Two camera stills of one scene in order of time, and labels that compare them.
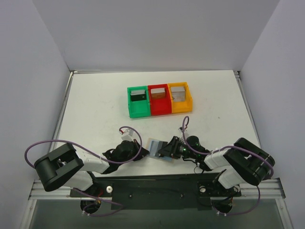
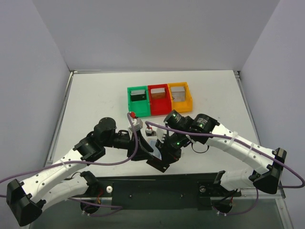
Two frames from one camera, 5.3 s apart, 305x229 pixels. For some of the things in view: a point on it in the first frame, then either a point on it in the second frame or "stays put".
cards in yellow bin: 178,93 stays put
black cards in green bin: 139,95 stays put
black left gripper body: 139,150 to 133,150
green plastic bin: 138,108 stays put
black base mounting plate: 189,192 stays put
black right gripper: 172,146 to 164,149
